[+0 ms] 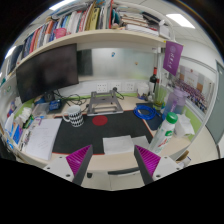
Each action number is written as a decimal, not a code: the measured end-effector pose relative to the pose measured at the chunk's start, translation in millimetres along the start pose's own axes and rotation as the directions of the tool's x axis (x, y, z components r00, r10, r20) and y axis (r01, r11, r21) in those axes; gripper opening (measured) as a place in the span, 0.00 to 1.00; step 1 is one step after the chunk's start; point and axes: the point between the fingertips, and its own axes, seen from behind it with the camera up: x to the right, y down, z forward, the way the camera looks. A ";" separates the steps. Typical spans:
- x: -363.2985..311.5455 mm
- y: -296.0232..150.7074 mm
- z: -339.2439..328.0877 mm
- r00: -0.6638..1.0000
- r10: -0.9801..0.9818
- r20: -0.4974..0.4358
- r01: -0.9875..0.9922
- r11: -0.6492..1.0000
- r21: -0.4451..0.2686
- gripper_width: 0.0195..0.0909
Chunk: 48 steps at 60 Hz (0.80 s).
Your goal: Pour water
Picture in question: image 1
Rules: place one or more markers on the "black computer monitor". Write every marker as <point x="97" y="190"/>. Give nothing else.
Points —
<point x="46" y="71"/>

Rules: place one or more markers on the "clear plastic box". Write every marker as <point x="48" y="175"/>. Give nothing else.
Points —
<point x="40" y="109"/>

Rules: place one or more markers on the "black desk mat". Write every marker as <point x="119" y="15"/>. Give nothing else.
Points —
<point x="126" y="128"/>

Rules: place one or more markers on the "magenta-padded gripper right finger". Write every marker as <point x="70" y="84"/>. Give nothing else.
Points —
<point x="151" y="163"/>

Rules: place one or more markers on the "purple hanging pennant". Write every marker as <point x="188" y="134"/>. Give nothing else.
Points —
<point x="172" y="57"/>

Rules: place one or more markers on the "grey door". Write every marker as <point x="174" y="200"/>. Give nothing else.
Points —
<point x="216" y="110"/>

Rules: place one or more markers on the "dark wine bottle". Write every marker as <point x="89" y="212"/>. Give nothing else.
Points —
<point x="153" y="81"/>

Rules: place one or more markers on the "white drink bottle green cap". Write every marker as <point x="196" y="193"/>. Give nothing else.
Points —
<point x="163" y="133"/>

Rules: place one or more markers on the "flat round red coaster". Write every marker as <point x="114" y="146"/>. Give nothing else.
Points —
<point x="100" y="120"/>

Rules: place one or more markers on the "green glass tumbler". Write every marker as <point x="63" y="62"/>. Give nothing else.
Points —
<point x="159" y="100"/>

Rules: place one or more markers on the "small blue box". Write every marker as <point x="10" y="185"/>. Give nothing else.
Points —
<point x="55" y="106"/>

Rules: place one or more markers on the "group photo wall poster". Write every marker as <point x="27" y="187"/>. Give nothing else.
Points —
<point x="195" y="88"/>

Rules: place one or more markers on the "white flat paper napkin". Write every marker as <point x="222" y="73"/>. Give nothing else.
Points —
<point x="116" y="145"/>

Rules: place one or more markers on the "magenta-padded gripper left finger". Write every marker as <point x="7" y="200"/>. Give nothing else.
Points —
<point x="75" y="163"/>

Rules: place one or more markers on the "white crumpled tissue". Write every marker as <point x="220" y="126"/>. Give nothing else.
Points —
<point x="185" y="126"/>

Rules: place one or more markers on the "white paper sheet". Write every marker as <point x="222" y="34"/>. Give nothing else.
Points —
<point x="43" y="138"/>

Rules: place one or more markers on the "black white checkered mug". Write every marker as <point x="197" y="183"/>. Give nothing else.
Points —
<point x="76" y="117"/>

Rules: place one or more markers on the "grey metal laptop stand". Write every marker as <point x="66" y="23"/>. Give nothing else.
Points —
<point x="105" y="107"/>

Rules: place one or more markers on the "white wall socket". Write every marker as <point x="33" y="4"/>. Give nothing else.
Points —
<point x="101" y="87"/>
<point x="130" y="86"/>
<point x="116" y="85"/>

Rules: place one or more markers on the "white container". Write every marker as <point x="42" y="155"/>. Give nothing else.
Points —
<point x="143" y="89"/>

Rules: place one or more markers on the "white ceiling light panels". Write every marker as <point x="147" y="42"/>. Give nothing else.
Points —
<point x="180" y="20"/>

